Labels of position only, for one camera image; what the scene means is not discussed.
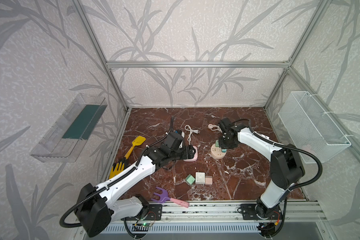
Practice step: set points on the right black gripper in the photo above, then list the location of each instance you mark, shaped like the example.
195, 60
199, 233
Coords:
225, 142

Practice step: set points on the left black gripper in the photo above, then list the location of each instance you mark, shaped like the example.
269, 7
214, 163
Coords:
185, 151

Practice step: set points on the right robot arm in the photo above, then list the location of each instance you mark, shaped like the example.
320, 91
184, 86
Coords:
286, 167

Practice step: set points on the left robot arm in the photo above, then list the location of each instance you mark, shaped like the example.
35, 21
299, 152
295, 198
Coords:
98, 206

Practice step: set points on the light green charger plug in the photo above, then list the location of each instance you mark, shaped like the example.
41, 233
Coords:
190, 180

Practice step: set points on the white USB charger plug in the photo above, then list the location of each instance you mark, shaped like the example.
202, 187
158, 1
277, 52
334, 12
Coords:
200, 178

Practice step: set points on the pink charger plug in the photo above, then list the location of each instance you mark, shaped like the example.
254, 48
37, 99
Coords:
208, 180

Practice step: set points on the pink square power strip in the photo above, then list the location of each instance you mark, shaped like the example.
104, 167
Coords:
191, 131

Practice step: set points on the beige round power strip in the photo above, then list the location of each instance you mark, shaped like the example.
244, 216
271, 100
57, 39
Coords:
216, 152

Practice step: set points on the yellow toy shovel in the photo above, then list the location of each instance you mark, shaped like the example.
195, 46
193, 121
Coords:
139, 140

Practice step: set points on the purple pink garden fork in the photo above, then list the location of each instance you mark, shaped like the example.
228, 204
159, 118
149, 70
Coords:
163, 196

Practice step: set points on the yellow black garden rake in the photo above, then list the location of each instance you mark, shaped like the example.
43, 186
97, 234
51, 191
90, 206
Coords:
118, 167

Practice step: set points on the pink object in basket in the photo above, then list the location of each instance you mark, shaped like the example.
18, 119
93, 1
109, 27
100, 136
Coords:
308, 148

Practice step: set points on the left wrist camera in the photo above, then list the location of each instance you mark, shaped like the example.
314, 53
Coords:
174, 140

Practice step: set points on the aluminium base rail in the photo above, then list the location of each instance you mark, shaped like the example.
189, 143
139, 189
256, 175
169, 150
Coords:
218, 217

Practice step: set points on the aluminium frame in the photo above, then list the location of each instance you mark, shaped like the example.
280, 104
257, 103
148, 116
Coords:
249, 56

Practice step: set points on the white wire mesh basket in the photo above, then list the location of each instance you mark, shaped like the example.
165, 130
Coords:
309, 124

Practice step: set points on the clear plastic wall bin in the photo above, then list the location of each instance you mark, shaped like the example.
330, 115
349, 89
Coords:
68, 136

